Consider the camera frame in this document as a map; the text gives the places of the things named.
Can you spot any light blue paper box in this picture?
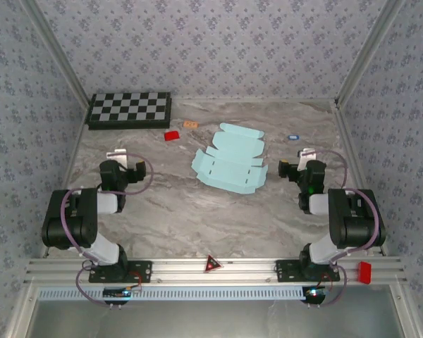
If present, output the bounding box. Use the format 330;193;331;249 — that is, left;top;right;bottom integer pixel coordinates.
191;122;269;195

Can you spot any black grey chessboard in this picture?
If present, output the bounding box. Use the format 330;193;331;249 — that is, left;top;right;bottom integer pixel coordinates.
84;92;173;131

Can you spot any red black triangle sign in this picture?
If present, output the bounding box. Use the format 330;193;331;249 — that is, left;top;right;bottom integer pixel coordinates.
203;254;222;274

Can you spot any left circuit board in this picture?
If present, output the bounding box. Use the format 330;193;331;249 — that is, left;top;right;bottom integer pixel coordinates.
102;287;133;300

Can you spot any circuit board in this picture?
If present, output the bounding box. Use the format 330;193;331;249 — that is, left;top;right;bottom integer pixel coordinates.
302;285;331;303
102;287;133;300

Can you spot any right circuit board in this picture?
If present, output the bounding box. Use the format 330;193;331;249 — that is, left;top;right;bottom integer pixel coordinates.
302;285;331;303

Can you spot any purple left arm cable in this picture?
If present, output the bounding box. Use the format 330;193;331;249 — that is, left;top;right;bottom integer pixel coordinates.
63;151;155;309

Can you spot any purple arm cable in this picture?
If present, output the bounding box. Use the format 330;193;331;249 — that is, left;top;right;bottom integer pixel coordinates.
63;151;155;309
302;149;380;309

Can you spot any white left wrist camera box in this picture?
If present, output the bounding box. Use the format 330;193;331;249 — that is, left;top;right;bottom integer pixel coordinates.
106;149;128;170

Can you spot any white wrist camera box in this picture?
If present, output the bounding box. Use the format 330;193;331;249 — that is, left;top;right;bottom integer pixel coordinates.
106;149;128;170
297;148;319;172

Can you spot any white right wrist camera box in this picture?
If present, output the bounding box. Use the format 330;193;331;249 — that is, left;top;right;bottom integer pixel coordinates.
297;148;319;172

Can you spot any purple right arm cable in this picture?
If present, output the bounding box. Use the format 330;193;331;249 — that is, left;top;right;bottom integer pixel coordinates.
302;149;380;309

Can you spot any aluminium side rail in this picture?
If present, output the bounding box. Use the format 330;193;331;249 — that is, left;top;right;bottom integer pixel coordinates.
40;101;92;258
331;100;388;256

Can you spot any aluminium back rail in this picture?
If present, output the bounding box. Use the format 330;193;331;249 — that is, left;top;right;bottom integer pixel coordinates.
171;96;339;105

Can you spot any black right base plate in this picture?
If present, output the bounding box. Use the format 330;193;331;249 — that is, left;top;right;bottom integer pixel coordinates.
274;259;341;282

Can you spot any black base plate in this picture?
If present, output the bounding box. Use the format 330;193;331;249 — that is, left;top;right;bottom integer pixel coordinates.
274;259;341;282
88;259;153;284

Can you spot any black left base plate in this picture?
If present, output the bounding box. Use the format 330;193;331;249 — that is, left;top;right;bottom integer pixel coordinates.
88;259;153;284

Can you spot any aluminium mounting rail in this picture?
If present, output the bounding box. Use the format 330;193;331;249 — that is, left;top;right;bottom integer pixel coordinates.
23;256;408;285

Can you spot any red block on rail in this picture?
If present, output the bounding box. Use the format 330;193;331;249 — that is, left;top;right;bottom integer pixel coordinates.
357;261;373;284

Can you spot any slotted grey cable duct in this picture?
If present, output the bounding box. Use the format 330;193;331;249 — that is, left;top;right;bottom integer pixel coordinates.
37;285;306;301

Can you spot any aluminium frame post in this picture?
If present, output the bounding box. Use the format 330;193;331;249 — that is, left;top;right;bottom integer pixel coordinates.
336;0;408;106
20;0;92;110

